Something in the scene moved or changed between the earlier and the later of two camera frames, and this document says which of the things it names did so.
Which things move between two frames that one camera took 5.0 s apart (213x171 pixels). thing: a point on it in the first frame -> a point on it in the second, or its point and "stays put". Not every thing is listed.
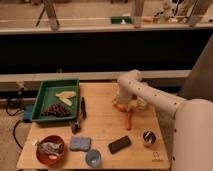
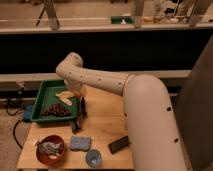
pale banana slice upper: (66, 94) stays put
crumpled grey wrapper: (54, 148) stays put
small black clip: (75, 126) stays put
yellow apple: (121, 107) -> (83, 91)
